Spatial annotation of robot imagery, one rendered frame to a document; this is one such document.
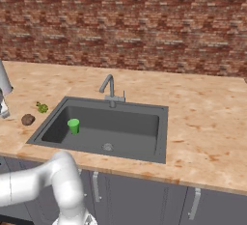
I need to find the grey cupboard door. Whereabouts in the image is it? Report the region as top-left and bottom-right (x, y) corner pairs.
(84, 168), (189, 225)
(0, 155), (93, 225)
(178, 184), (247, 225)

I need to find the brown potato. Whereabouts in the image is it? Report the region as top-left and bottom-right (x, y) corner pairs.
(20, 113), (37, 127)

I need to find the green cup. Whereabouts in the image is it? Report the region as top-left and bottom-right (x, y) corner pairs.
(67, 118), (81, 136)

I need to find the dark grey sink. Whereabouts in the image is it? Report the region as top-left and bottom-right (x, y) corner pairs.
(25, 96), (170, 165)

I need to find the green broccoli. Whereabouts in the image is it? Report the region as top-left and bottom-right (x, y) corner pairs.
(35, 100), (50, 115)

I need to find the grey metal tap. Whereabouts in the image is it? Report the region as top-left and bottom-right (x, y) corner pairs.
(98, 73), (126, 109)

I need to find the silver cupboard handle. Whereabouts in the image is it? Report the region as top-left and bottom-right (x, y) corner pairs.
(92, 170), (103, 204)
(77, 168), (89, 199)
(187, 187), (203, 221)

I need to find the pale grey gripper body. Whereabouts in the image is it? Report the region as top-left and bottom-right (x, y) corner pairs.
(0, 100), (11, 120)

